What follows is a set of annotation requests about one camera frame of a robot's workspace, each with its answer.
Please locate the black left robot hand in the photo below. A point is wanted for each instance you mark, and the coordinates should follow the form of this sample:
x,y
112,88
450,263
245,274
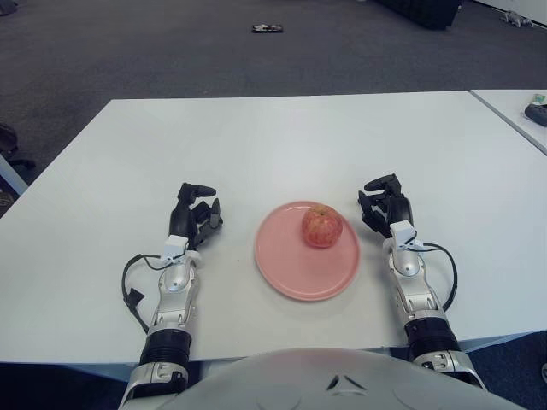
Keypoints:
x,y
180,218

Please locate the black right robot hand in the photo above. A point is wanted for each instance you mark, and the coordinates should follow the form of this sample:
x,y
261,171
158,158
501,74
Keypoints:
x,y
399,209

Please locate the red apple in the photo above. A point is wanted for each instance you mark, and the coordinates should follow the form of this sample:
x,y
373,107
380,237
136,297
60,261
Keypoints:
x,y
322,226

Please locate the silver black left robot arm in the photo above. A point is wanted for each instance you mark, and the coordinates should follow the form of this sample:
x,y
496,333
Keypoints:
x,y
173,299

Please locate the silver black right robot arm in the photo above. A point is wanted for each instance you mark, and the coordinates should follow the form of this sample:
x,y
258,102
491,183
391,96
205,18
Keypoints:
x,y
416,294

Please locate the pink round plate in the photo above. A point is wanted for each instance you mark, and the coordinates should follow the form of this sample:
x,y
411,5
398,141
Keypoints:
x,y
299,273

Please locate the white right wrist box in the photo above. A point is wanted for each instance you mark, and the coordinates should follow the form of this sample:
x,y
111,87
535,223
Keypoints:
x,y
404,234

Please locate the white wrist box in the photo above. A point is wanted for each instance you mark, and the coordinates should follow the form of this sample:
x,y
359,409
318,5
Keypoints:
x,y
175,247
404,234

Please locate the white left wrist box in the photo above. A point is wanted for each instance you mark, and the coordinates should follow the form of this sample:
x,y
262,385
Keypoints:
x,y
175,247

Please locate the dark grey handheld controller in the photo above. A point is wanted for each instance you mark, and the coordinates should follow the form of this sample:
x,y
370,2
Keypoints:
x,y
537,114

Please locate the white panel edge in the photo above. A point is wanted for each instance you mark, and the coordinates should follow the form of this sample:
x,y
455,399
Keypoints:
x,y
10,175

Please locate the green packet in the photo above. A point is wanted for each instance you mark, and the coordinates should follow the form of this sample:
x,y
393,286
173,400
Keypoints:
x,y
538,99

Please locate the black office chair base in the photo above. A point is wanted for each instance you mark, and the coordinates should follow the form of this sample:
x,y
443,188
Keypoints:
x,y
8,136

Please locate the grey robot torso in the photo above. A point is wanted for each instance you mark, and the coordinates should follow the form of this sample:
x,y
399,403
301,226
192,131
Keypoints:
x,y
299,380

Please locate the large black case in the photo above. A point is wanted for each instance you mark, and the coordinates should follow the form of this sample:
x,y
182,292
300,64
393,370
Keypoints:
x,y
427,13

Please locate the small black device on floor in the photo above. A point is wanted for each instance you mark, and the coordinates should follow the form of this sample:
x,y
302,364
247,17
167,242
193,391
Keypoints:
x,y
267,28

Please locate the small grey robot toy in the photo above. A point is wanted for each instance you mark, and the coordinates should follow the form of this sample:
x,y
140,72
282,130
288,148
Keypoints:
x,y
515,18

